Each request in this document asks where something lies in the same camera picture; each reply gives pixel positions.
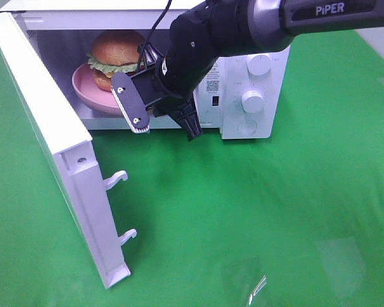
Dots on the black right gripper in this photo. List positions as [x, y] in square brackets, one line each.
[166, 87]

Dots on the burger with lettuce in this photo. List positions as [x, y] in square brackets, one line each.
[114, 51]

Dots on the pink plate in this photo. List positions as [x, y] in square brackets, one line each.
[91, 95]

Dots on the round door release button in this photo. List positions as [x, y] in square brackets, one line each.
[247, 127]

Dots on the white microwave door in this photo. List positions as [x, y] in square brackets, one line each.
[68, 148]

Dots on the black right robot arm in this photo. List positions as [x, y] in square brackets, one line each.
[214, 29]

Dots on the white microwave oven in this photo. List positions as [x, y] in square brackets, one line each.
[238, 96]

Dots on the lower white microwave knob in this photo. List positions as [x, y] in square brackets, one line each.
[252, 101]

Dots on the white microwave knob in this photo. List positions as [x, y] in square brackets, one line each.
[258, 64]
[252, 101]

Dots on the upper white microwave knob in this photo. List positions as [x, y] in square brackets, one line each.
[258, 64]

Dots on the green table cloth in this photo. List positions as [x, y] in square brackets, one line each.
[199, 204]

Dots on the clear tape patch centre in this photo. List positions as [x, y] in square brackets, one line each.
[245, 283]

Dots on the clear tape patch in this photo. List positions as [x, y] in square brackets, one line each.
[245, 283]
[343, 265]

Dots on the clear tape patch right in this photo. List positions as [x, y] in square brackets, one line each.
[343, 265]

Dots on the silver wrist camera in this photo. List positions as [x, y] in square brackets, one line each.
[130, 103]

